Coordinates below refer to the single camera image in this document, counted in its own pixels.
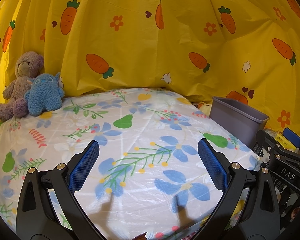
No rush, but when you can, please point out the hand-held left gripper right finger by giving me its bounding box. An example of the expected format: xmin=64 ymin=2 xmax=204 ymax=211
xmin=195 ymin=138 xmax=282 ymax=240

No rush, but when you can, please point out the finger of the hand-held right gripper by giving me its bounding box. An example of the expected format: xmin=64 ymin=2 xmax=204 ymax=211
xmin=252 ymin=129 xmax=278 ymax=167
xmin=283 ymin=127 xmax=300 ymax=158

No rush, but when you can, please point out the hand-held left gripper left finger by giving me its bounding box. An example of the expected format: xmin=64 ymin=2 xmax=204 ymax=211
xmin=16 ymin=140 xmax=103 ymax=240

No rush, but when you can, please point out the grey plastic bin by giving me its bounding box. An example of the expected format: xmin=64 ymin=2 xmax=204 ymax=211
xmin=209 ymin=96 xmax=270 ymax=149

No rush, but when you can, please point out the yellow packet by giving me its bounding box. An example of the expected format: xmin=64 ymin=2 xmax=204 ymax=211
xmin=271 ymin=131 xmax=291 ymax=150

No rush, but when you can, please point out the yellow plush toy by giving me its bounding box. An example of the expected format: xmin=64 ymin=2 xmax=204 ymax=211
xmin=199 ymin=102 xmax=213 ymax=115

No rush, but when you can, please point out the floral plastic tablecloth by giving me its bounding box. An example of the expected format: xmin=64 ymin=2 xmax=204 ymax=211
xmin=0 ymin=87 xmax=268 ymax=240

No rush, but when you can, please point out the blue plush monster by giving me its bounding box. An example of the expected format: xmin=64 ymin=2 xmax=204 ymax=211
xmin=24 ymin=72 xmax=65 ymax=117

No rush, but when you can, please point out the purple teddy bear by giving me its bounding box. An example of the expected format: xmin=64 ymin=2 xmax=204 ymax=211
xmin=0 ymin=51 xmax=44 ymax=121

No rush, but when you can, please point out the yellow carrot print curtain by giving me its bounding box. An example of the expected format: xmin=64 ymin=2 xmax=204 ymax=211
xmin=0 ymin=0 xmax=300 ymax=140

